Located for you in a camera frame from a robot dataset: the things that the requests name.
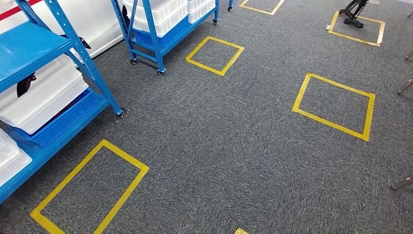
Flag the red barrier belt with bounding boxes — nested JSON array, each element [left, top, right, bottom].
[[0, 0, 43, 22]]

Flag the white car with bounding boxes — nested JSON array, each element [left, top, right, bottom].
[[0, 0, 125, 62]]

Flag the white plastic bin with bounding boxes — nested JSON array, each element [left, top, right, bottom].
[[0, 129, 33, 188], [187, 0, 217, 25], [122, 0, 190, 37], [0, 54, 89, 136]]

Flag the blue wheeled shelf rack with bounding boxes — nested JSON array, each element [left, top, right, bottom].
[[111, 0, 234, 77]]

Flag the yellow floor tape square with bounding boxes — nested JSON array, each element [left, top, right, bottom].
[[29, 138, 150, 234], [185, 35, 245, 77]]

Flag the blue plastic bin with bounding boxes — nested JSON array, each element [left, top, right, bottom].
[[132, 14, 191, 50], [11, 88, 101, 148]]

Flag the black stand base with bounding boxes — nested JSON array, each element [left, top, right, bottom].
[[338, 0, 369, 29]]

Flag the blue metal shelf rack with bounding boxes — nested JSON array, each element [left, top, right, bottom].
[[0, 0, 126, 205]]

